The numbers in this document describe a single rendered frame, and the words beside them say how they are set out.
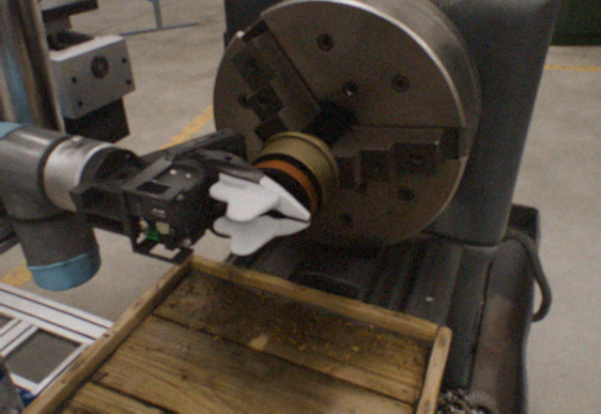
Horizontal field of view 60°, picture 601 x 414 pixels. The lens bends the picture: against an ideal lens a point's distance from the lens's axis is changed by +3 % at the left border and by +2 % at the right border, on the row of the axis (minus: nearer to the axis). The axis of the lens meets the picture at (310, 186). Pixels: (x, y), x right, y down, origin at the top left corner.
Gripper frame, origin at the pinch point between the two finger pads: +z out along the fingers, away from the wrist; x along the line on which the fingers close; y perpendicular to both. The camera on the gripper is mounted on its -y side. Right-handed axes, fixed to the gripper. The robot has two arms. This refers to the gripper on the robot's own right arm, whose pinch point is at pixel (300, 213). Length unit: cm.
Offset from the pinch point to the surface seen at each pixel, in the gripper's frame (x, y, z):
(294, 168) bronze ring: 3.3, -2.2, -1.5
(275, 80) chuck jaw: 8.3, -10.5, -7.3
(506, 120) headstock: -0.8, -30.8, 15.6
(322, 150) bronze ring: 3.4, -6.3, -0.3
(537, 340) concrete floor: -108, -106, 39
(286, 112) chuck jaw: 5.7, -8.8, -5.2
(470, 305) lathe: -33.1, -30.9, 16.2
